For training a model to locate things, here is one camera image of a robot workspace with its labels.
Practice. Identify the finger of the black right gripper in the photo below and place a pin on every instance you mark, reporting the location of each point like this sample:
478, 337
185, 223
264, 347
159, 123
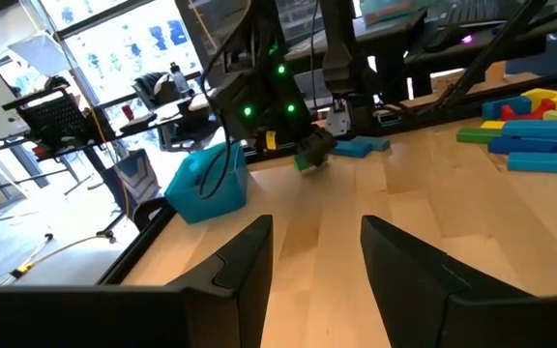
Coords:
328, 147
309, 147

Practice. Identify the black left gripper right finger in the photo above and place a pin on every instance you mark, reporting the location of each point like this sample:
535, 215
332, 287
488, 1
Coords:
477, 319

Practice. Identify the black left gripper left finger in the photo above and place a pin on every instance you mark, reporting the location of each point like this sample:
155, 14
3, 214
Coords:
114, 319

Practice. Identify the green cylinder block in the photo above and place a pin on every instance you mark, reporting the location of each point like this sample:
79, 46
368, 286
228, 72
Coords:
302, 164

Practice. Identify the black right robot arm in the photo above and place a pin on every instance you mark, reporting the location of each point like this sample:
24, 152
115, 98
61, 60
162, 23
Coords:
339, 48

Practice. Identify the clear water bottle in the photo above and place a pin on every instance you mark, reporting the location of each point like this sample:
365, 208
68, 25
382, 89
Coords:
179, 82

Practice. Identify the black side desk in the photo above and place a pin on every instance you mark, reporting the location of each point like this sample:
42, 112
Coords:
394, 53

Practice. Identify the blue plastic bin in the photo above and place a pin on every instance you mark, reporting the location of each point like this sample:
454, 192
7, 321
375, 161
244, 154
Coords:
186, 193

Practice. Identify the red cup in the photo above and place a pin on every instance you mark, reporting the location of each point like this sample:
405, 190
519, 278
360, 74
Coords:
128, 112

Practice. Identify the blue floor box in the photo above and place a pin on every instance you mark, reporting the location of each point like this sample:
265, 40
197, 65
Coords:
133, 176

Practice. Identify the teal box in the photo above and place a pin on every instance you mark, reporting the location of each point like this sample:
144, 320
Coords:
389, 12

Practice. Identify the green plank block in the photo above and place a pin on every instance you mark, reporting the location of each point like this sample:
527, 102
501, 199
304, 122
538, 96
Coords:
477, 136

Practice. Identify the window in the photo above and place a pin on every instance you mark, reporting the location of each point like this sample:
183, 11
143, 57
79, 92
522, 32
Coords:
128, 43

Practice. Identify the black computer mouse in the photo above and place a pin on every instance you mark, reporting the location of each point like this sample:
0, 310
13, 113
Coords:
452, 41

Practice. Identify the yellow plank block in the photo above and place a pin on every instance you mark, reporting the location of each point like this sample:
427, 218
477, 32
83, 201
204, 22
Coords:
492, 124

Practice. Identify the dark blue block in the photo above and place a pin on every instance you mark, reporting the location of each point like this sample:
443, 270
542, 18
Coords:
520, 146

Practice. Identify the red arch block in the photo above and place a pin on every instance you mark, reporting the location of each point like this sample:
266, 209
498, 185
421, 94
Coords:
525, 116

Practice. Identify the black laptop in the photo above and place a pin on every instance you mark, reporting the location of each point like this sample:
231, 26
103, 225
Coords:
481, 12

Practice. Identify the cluttered black desk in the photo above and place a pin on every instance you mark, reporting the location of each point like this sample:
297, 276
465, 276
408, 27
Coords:
53, 118

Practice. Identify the white angled panel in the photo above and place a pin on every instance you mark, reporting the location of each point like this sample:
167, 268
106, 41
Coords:
41, 53

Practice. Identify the blue storage box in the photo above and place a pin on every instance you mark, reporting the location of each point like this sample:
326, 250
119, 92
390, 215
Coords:
549, 53

